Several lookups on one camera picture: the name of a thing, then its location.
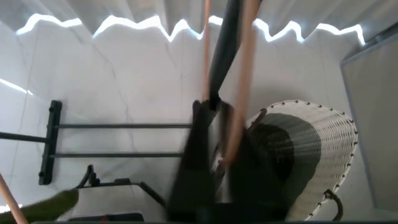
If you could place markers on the black clothes rack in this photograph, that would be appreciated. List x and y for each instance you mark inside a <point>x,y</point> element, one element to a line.
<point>124,126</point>

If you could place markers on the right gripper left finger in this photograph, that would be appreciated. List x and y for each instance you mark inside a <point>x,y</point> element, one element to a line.
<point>196,174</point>

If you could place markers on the green shirt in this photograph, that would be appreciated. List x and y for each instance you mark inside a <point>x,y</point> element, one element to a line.
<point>46,207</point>

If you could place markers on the white curtain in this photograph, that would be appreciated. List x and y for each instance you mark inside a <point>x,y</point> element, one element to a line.
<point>124,9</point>

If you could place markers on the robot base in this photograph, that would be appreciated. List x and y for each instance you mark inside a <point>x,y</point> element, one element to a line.
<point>109,199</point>

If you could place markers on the white laundry basket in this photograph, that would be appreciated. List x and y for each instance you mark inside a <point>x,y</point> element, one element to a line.
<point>326,140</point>

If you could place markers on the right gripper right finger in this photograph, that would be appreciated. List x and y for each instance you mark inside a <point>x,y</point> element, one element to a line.
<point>255,193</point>

